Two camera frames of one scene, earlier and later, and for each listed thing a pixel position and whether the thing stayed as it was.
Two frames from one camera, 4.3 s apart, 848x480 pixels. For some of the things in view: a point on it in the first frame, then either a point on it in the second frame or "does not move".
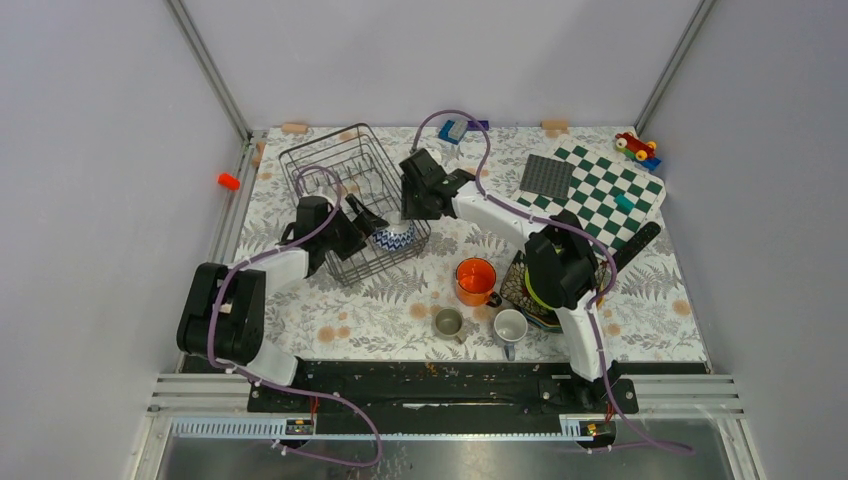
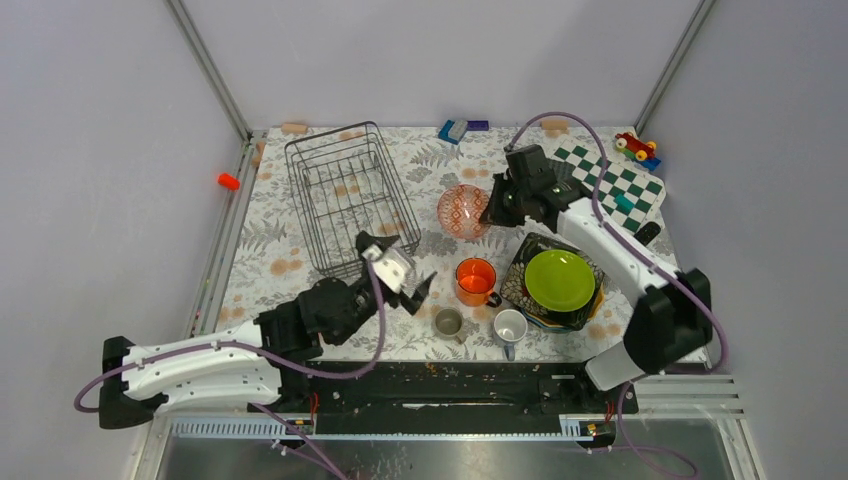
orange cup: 475,283 does not move
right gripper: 409,209 -> 494,213
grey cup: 510,326 does not move
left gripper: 356,240 -> 411,304
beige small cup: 448,322 does not move
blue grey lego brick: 453,131 does not move
